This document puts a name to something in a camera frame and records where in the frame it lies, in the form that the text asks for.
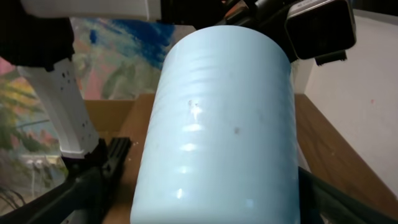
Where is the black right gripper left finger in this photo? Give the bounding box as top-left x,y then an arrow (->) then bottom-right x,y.
1,138 -> 132,224

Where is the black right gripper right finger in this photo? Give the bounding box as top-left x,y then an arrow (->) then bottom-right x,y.
298,167 -> 397,224

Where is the small light blue bowl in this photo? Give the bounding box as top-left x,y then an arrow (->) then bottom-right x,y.
130,26 -> 300,223

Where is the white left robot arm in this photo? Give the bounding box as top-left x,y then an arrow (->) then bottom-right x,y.
1,0 -> 162,159

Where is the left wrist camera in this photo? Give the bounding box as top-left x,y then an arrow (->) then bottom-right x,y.
285,0 -> 356,66

